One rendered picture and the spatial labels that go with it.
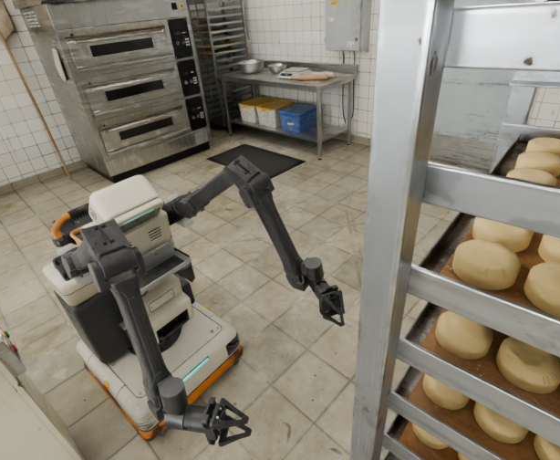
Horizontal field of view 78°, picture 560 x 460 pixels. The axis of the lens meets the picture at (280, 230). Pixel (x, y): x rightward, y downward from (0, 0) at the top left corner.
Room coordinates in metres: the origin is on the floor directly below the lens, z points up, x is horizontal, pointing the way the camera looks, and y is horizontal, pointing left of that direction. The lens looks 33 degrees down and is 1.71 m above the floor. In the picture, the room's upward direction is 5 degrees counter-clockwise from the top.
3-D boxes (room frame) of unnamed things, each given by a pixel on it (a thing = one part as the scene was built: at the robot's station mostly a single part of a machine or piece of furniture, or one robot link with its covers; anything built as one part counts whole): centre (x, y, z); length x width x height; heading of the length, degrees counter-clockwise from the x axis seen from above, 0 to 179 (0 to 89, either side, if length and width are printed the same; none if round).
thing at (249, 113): (5.42, 0.17, 0.36); 0.47 x 0.39 x 0.26; 131
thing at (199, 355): (1.28, 0.72, 0.16); 0.67 x 0.64 x 0.25; 47
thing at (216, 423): (0.45, 0.16, 0.90); 0.09 x 0.07 x 0.07; 76
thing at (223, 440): (0.45, 0.16, 0.87); 0.09 x 0.07 x 0.07; 76
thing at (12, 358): (0.87, 1.02, 0.77); 0.24 x 0.04 x 0.14; 45
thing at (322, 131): (5.01, -0.21, 0.49); 1.90 x 0.72 x 0.98; 43
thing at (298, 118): (4.79, -0.41, 0.36); 0.47 x 0.38 x 0.26; 134
